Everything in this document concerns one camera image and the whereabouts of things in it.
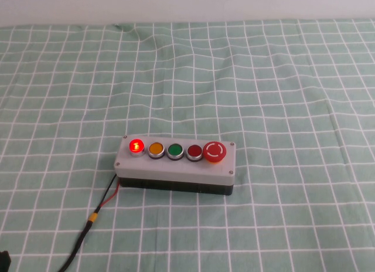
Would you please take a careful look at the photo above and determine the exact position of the red illuminated push button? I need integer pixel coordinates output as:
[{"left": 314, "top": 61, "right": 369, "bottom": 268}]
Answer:
[{"left": 128, "top": 138, "right": 145, "bottom": 158}]

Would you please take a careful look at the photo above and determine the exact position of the dark red push button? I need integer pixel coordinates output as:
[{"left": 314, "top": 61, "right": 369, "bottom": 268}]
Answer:
[{"left": 186, "top": 144, "right": 204, "bottom": 163}]

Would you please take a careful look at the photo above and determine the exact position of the green push button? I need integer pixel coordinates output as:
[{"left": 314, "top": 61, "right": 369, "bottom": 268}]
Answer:
[{"left": 166, "top": 142, "right": 185, "bottom": 162}]

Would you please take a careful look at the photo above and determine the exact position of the red emergency stop mushroom button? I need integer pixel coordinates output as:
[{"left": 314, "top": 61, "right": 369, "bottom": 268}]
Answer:
[{"left": 203, "top": 141, "right": 227, "bottom": 165}]

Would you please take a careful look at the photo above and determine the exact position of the yellow push button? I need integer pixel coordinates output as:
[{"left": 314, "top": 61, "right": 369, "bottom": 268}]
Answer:
[{"left": 147, "top": 141, "right": 165, "bottom": 161}]

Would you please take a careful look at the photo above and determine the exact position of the grey black button box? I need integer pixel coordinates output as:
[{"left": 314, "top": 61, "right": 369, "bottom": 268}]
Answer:
[{"left": 113, "top": 135, "right": 237, "bottom": 196}]

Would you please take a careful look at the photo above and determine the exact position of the green white checked tablecloth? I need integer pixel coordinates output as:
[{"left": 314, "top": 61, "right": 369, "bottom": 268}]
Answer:
[{"left": 0, "top": 18, "right": 375, "bottom": 272}]

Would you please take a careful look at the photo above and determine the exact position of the black object at table edge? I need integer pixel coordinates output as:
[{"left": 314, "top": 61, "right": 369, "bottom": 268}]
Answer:
[{"left": 0, "top": 250, "right": 12, "bottom": 272}]

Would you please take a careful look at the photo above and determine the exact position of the thin red wire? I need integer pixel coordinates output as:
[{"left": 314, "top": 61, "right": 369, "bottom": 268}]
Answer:
[{"left": 101, "top": 179, "right": 121, "bottom": 207}]

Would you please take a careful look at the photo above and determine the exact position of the thin black wire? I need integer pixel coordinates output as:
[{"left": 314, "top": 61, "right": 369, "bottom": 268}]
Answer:
[{"left": 96, "top": 174, "right": 117, "bottom": 210}]

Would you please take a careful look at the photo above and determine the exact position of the black sheathed power cable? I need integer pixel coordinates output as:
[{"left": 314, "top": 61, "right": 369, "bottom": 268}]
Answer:
[{"left": 57, "top": 222, "right": 93, "bottom": 272}]

